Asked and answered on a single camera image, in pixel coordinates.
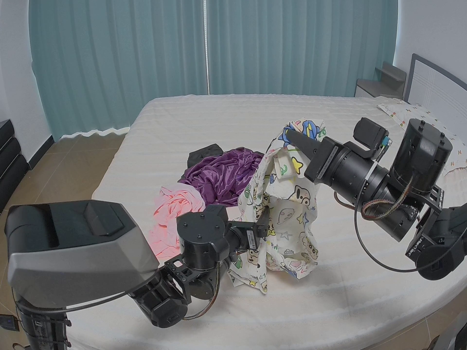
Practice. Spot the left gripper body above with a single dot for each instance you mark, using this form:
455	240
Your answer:
240	236

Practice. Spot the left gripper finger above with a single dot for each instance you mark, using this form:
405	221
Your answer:
264	224

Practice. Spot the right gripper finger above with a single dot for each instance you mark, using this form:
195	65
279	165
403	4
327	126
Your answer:
306	148

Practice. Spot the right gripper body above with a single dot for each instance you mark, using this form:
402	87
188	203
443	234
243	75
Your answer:
346	173

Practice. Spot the white printed garment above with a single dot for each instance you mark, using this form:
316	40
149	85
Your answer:
288	213

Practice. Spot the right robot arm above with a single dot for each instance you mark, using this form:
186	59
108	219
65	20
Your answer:
423	155

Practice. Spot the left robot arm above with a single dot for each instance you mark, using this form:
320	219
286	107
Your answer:
73	253

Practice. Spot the bed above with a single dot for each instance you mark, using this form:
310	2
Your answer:
346	297

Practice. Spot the purple garment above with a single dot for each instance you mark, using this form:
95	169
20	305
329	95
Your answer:
222	173

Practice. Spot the pink garment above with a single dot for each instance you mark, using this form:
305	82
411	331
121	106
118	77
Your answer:
175	210

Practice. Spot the black garment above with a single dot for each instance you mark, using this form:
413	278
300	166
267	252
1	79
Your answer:
204	155

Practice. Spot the white printed pillow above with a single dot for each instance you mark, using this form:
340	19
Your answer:
412	113

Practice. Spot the grey bedside table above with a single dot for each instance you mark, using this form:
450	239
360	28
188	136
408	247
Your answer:
379	86

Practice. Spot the blue-green curtain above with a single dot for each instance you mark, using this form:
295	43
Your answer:
299	35
116	57

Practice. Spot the black chest of drawers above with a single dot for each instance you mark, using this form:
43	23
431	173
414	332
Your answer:
11	159

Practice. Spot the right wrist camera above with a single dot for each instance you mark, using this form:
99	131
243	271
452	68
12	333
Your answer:
368	133

